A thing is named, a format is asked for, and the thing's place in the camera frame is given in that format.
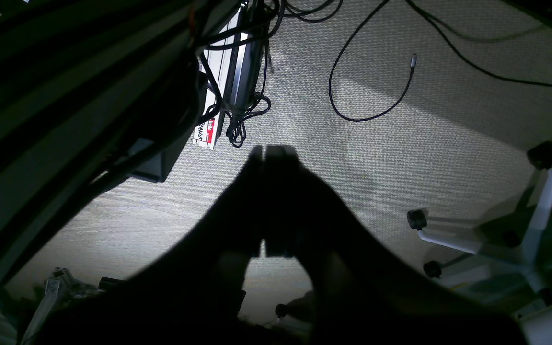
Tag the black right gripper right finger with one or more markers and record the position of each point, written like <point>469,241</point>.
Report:
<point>363,294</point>

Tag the white office chair base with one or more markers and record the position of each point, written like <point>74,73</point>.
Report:
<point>522,231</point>

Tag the dark box under frame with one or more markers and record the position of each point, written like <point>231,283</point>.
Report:
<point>158,168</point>

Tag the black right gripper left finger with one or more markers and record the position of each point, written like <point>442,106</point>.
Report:
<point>193,293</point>

